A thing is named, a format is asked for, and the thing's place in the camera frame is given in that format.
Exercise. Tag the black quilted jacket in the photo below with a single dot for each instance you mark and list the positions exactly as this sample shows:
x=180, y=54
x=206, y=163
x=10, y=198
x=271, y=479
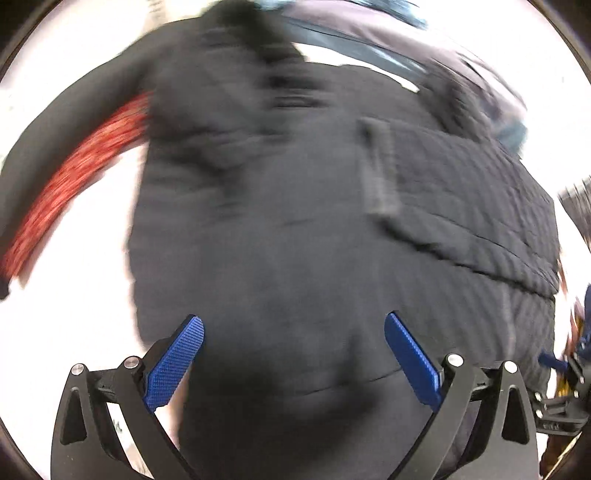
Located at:
x=295, y=230

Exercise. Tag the navy blue garment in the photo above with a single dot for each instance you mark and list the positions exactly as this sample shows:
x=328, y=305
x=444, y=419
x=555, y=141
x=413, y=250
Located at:
x=587, y=314

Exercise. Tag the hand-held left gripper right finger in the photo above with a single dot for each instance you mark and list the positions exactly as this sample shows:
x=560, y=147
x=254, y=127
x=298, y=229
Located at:
x=411, y=360

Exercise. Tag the grey duvet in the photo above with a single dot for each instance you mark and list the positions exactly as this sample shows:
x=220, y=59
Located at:
x=369, y=27

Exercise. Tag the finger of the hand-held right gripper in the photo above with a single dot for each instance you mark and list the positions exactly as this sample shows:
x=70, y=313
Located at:
x=558, y=415
x=553, y=361

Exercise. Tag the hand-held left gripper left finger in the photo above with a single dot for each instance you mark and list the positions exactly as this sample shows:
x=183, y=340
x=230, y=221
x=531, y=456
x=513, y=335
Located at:
x=175, y=360

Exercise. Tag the red patterned cloth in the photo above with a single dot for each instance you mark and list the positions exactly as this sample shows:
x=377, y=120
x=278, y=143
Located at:
x=69, y=175

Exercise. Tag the dark cloth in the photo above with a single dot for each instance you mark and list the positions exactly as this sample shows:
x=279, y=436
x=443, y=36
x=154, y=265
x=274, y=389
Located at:
x=69, y=106

